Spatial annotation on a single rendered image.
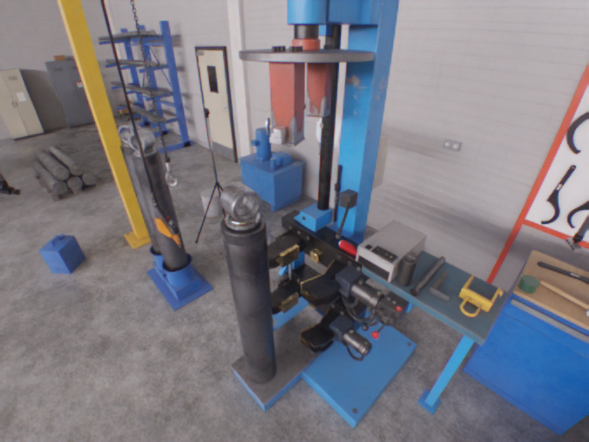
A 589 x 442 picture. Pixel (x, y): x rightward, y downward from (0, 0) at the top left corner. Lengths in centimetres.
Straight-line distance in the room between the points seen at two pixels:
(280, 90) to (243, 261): 76
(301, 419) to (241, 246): 145
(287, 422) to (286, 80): 211
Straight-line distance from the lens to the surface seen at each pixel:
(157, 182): 246
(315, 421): 237
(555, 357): 244
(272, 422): 237
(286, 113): 119
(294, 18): 133
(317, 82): 153
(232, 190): 128
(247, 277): 145
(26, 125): 1116
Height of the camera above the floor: 222
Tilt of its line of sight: 33 degrees down
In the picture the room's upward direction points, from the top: straight up
